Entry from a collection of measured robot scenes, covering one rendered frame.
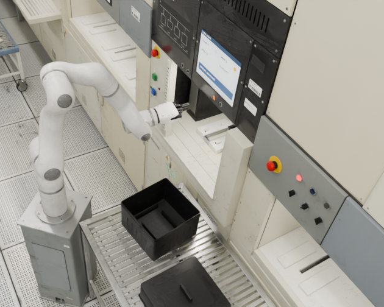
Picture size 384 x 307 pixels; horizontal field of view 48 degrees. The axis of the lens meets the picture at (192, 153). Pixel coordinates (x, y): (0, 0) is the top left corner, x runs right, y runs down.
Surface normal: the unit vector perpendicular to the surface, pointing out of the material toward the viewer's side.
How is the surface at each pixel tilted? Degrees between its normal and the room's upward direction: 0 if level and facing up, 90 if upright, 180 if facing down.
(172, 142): 0
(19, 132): 0
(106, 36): 0
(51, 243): 90
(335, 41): 90
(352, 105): 90
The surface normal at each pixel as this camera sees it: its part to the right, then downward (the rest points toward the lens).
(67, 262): -0.23, 0.67
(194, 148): 0.11, -0.71
